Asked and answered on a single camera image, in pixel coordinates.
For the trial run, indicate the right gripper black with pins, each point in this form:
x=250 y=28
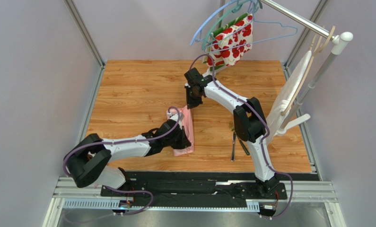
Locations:
x=193 y=97

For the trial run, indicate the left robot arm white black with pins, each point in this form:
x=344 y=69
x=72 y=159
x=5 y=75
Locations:
x=87 y=163

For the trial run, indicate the black handled knife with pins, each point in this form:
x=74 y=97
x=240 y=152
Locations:
x=245 y=149

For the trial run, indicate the white hanging cloth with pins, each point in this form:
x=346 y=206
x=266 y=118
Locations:
x=274 y=119

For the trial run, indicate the red floral cloth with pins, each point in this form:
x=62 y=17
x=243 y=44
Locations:
x=230 y=43

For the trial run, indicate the light blue hanger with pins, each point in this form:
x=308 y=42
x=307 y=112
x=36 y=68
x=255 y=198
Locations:
x=215 y=20

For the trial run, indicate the white clothes rack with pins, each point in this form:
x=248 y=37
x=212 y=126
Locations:
x=339 y=42

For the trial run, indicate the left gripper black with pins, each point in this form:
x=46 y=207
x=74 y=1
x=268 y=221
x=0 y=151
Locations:
x=184 y=143

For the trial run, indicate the pink cloth napkin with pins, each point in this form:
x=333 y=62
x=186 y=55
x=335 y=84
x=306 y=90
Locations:
x=185 y=145

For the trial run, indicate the teal green hanger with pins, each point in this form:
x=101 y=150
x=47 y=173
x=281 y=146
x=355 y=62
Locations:
x=225 y=26

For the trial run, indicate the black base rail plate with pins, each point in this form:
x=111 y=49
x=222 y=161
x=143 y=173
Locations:
x=197 y=189

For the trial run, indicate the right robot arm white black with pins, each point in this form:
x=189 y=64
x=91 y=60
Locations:
x=249 y=121

